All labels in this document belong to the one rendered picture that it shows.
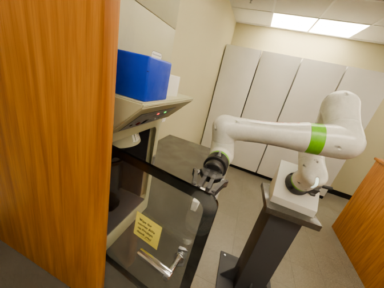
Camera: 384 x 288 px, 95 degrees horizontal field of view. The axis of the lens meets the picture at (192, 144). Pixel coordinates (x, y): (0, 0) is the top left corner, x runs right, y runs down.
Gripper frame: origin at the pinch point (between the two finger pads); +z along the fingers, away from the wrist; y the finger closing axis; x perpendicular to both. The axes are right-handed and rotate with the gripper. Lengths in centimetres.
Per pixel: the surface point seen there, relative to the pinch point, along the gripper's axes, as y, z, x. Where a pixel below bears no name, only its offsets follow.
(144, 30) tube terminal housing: -26.2, -5.2, -38.5
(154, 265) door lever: -2.7, 17.0, 7.0
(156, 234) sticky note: -5.6, 11.7, 5.2
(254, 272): 47, -68, 96
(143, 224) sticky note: -9.8, 11.1, 4.9
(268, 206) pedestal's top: 35, -63, 34
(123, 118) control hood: -19.1, 9.3, -19.1
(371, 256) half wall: 169, -152, 101
